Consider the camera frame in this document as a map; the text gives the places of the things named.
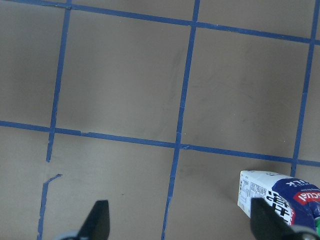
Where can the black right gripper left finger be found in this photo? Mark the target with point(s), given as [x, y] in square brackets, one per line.
[97, 224]

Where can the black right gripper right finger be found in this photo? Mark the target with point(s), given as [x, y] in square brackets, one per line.
[265, 224]

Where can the blue white milk carton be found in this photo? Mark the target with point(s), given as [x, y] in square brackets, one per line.
[296, 201]

